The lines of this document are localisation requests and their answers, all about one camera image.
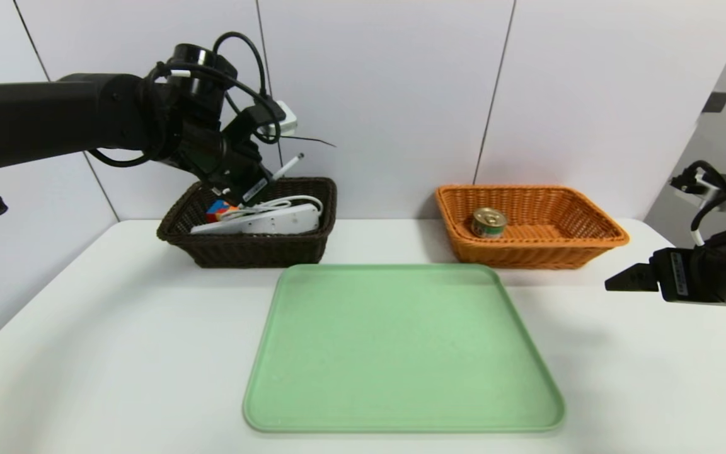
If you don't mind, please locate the light green plastic tray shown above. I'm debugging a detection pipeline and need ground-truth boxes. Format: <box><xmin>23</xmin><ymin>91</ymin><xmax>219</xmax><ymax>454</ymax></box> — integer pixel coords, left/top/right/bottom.
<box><xmin>243</xmin><ymin>264</ymin><xmax>567</xmax><ymax>434</ymax></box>

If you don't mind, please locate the small tin food can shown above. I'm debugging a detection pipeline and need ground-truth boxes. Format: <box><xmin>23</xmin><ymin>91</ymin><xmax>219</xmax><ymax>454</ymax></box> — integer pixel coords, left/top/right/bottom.
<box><xmin>471</xmin><ymin>207</ymin><xmax>507</xmax><ymax>239</ymax></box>

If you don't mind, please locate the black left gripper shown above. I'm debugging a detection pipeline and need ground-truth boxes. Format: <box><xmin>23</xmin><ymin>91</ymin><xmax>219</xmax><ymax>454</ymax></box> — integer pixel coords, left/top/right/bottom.
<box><xmin>221</xmin><ymin>154</ymin><xmax>274</xmax><ymax>208</ymax></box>

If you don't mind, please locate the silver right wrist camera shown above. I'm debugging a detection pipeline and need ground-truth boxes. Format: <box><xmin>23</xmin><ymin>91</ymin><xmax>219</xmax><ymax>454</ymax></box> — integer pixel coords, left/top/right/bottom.
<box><xmin>669</xmin><ymin>172</ymin><xmax>726</xmax><ymax>199</ymax></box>

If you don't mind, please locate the thin black zip tie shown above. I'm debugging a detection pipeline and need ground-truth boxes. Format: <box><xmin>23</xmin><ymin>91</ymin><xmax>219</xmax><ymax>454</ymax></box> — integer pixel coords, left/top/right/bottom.
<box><xmin>286</xmin><ymin>135</ymin><xmax>337</xmax><ymax>148</ymax></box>

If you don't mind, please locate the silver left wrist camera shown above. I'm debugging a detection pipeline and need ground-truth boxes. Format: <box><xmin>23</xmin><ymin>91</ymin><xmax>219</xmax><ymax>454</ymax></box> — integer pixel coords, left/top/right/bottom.
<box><xmin>260</xmin><ymin>100</ymin><xmax>299</xmax><ymax>138</ymax></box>

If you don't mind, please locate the dark brown wicker basket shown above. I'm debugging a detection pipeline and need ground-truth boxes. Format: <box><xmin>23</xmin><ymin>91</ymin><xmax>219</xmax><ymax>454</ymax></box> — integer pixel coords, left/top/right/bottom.
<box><xmin>156</xmin><ymin>177</ymin><xmax>337</xmax><ymax>268</ymax></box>

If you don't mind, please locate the white power strip cord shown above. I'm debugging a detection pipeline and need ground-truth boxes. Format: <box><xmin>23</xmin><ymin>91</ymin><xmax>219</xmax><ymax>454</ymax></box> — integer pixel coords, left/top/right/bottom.
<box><xmin>219</xmin><ymin>195</ymin><xmax>325</xmax><ymax>223</ymax></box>

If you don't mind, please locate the colourful puzzle cube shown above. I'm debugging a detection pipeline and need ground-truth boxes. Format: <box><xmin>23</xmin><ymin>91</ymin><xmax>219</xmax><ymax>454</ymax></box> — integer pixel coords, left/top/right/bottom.
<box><xmin>205</xmin><ymin>199</ymin><xmax>239</xmax><ymax>223</ymax></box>

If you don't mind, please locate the white pen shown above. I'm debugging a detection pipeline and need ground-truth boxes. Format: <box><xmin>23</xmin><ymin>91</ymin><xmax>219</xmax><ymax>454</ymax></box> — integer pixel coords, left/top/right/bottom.
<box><xmin>271</xmin><ymin>152</ymin><xmax>306</xmax><ymax>183</ymax></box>

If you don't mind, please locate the orange wicker basket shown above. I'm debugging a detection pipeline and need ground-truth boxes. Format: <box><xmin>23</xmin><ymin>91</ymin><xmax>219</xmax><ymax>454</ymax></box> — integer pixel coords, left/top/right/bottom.
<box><xmin>435</xmin><ymin>184</ymin><xmax>630</xmax><ymax>271</ymax></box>

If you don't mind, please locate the white power strip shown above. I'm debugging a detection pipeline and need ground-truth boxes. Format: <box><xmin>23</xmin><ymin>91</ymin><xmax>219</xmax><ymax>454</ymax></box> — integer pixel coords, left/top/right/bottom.
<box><xmin>190</xmin><ymin>203</ymin><xmax>321</xmax><ymax>236</ymax></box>

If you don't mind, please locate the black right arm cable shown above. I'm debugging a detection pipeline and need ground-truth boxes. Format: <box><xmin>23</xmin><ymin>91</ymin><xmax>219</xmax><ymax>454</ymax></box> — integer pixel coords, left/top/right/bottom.
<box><xmin>671</xmin><ymin>160</ymin><xmax>726</xmax><ymax>248</ymax></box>

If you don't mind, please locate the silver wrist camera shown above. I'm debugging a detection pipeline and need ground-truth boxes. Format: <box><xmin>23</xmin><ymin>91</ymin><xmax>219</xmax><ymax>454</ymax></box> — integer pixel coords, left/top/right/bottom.
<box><xmin>260</xmin><ymin>100</ymin><xmax>299</xmax><ymax>138</ymax></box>
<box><xmin>669</xmin><ymin>172</ymin><xmax>726</xmax><ymax>199</ymax></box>

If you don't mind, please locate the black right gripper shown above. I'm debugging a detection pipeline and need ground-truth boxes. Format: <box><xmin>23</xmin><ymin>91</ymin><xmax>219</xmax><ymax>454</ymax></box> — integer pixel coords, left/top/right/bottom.
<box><xmin>604</xmin><ymin>247</ymin><xmax>726</xmax><ymax>309</ymax></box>

